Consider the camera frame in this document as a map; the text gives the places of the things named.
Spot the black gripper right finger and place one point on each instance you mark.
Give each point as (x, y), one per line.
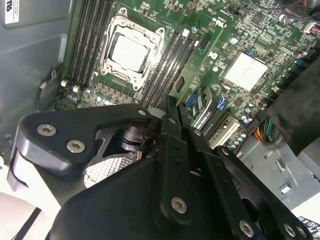
(250, 190)

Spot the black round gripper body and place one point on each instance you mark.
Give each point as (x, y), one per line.
(125, 200)

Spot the green RAM stick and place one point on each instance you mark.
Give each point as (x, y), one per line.
(196, 58)

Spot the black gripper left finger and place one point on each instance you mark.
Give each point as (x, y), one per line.
(60, 127)

